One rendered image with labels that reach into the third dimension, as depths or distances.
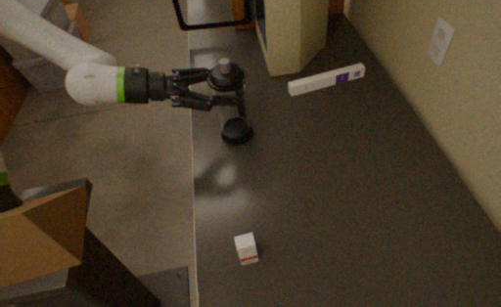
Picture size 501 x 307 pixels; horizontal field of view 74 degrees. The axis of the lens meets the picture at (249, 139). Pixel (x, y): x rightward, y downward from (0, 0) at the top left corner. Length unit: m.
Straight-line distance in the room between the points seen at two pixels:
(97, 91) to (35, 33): 0.23
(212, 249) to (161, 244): 1.16
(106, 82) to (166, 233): 1.28
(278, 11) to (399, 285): 0.82
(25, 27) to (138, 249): 1.34
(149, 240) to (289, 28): 1.40
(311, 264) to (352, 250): 0.10
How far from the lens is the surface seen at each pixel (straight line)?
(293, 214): 0.86
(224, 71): 0.87
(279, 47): 1.18
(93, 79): 0.88
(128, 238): 2.08
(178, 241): 1.97
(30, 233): 0.83
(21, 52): 3.27
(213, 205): 0.90
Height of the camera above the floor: 1.69
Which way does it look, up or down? 47 degrees down
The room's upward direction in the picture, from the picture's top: 9 degrees counter-clockwise
